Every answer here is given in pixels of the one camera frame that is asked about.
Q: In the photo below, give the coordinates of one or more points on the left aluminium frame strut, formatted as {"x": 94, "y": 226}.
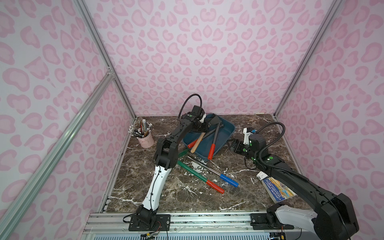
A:
{"x": 20, "y": 205}

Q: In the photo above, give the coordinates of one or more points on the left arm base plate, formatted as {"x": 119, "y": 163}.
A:
{"x": 140, "y": 224}

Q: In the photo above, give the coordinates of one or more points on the pens bundle in cup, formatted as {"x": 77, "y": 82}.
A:
{"x": 142, "y": 129}

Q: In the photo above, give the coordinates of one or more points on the blue printed booklet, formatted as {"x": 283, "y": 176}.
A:
{"x": 276, "y": 190}

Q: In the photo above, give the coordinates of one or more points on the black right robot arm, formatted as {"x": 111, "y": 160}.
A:
{"x": 332, "y": 217}

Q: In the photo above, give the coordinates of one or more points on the aluminium front rail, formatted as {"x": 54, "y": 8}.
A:
{"x": 189, "y": 226}

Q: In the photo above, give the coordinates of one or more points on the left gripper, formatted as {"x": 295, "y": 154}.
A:
{"x": 208, "y": 124}

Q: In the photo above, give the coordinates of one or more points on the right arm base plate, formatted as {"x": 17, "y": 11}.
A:
{"x": 267, "y": 221}

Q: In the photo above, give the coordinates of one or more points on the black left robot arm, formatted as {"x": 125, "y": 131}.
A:
{"x": 166, "y": 158}

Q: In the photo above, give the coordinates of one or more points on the teal plastic storage box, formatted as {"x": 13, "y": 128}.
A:
{"x": 203, "y": 149}

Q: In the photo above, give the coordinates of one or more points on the green handled garden tool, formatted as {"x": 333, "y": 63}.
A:
{"x": 201, "y": 177}

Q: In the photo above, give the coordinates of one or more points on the pink pen cup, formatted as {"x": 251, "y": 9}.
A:
{"x": 146, "y": 142}

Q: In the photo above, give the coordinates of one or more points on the wooden handled tool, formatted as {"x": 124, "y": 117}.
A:
{"x": 198, "y": 141}

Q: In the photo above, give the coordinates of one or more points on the blue handled metal tool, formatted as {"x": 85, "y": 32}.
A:
{"x": 222, "y": 176}

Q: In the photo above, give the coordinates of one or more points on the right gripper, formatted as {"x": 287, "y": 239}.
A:
{"x": 237, "y": 145}

